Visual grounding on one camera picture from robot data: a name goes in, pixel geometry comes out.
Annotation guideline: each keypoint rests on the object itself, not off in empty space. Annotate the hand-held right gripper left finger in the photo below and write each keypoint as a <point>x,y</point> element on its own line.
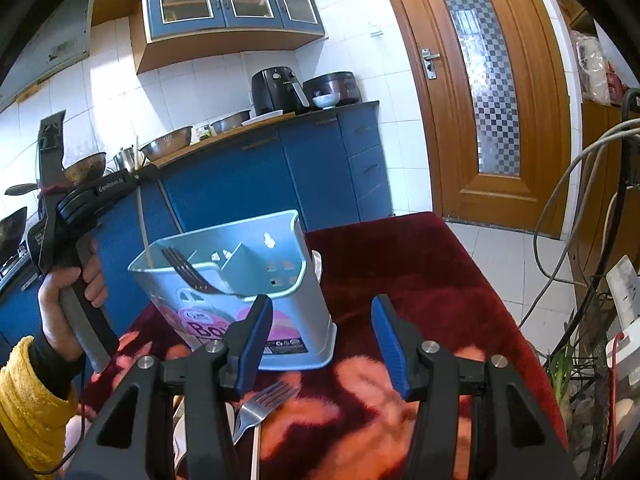
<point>255,342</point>

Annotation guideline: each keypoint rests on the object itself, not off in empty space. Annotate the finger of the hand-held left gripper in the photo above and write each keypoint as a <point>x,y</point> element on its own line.
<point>107,189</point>

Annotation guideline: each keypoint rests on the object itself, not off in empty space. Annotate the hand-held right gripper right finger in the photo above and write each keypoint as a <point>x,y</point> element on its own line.
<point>387,347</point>

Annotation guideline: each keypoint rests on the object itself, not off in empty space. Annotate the wooden chopstick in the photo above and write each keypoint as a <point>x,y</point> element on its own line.
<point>143,230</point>

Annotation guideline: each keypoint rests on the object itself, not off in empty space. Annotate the light blue plastic utensil holder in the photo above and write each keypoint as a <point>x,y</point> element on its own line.
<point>305,310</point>

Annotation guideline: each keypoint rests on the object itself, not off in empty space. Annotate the metal fork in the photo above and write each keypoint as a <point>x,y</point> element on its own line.
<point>261,404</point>
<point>182,268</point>

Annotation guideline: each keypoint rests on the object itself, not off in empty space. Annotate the person's left hand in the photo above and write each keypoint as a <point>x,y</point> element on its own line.
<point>55,315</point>

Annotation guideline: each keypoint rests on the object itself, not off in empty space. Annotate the metal kettle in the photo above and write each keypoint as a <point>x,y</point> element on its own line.
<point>125,160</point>

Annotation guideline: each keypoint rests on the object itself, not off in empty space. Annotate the black pan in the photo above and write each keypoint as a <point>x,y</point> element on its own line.
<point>12,232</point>

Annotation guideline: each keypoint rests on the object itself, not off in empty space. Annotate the gas stove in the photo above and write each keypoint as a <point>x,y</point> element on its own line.
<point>17,266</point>

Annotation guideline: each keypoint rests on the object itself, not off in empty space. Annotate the black ladle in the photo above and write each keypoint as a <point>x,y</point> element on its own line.
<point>20,189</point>

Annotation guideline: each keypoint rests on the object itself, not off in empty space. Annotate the metal colander bowl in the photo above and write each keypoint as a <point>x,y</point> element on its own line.
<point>167,147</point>

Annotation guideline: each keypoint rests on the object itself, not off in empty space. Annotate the red floral blanket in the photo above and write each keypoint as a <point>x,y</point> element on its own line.
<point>425,270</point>

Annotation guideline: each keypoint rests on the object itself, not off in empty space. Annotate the small jar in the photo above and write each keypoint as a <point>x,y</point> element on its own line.
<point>205,131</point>

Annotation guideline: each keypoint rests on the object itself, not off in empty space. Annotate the grey range hood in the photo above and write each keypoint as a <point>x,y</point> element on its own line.
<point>50,45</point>

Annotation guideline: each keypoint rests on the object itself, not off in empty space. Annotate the white tray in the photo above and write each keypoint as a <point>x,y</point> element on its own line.
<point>265,118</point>

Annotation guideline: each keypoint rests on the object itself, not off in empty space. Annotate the blue base cabinets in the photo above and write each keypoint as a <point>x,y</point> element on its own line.
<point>310,175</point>

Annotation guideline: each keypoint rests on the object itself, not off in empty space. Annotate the green plant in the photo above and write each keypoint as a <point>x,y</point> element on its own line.
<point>562,372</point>

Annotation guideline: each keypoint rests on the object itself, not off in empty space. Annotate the black air fryer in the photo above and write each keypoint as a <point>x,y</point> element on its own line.
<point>272,90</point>

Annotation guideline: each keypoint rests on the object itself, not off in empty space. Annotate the wooden door with glass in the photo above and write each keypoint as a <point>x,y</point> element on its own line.
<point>445,160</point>

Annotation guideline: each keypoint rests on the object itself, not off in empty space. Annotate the small white bowl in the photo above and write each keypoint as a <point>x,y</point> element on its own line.
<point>326,101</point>

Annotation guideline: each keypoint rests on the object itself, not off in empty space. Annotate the white power strip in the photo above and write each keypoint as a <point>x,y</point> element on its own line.
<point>625,285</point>

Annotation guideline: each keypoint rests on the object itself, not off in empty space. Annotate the dark rice cooker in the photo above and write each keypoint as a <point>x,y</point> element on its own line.
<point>336,86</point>

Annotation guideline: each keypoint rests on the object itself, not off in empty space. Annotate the wooden shelf unit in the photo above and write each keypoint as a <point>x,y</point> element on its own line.
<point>595,125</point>

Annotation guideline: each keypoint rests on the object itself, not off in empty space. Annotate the white plastic bag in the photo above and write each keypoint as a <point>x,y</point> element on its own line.
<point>590,65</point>

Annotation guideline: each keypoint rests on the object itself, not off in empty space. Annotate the blue wall cabinet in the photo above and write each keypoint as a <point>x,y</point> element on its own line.
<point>200,26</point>

